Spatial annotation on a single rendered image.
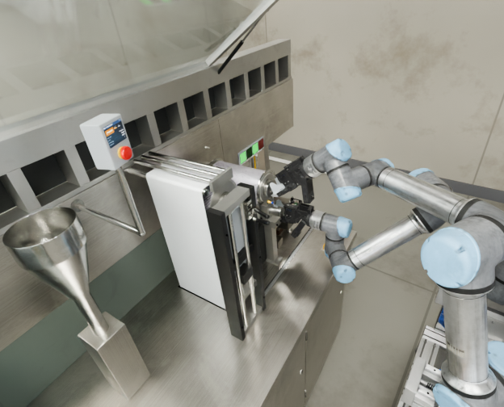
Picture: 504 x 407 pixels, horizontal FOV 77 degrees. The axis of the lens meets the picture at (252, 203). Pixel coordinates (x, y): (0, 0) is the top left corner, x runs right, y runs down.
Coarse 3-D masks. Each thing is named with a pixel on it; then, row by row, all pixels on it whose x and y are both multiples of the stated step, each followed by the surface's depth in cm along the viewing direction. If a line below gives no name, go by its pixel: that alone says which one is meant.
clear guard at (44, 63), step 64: (0, 0) 41; (64, 0) 48; (128, 0) 58; (192, 0) 73; (256, 0) 97; (0, 64) 53; (64, 64) 65; (128, 64) 85; (192, 64) 120; (0, 128) 75
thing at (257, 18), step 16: (272, 0) 104; (256, 16) 110; (240, 32) 116; (224, 48) 123; (208, 64) 130; (224, 64) 130; (160, 80) 113; (112, 96) 99; (64, 112) 88; (16, 128) 80
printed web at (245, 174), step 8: (232, 168) 128; (240, 168) 127; (248, 168) 127; (240, 176) 124; (248, 176) 123; (256, 176) 121; (256, 184) 120; (256, 192) 121; (208, 200) 98; (256, 200) 123
